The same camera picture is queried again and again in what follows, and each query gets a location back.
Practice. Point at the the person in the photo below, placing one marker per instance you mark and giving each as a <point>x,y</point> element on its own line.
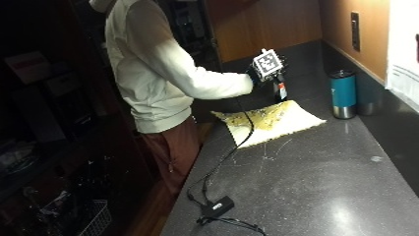
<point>148,75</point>

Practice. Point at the black wall outlet plate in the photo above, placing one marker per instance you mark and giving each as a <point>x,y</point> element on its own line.
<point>355,31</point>

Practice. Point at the black adapter box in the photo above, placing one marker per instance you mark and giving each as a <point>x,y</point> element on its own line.
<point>220,206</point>

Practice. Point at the yellow patterned cloth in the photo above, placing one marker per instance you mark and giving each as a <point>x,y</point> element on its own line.
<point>273,123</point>

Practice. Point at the dark shelf unit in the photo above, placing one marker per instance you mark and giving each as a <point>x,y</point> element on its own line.
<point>43,108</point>

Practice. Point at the teal steel tumbler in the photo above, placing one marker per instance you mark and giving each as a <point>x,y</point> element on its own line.
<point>344,93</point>

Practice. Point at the wooden cabinet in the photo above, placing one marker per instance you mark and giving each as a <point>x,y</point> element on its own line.
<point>266,28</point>

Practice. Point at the white sheet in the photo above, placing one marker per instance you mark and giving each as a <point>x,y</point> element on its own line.
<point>403,52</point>

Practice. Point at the white marker cube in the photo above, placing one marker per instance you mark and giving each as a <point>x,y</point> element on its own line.
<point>268,63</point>

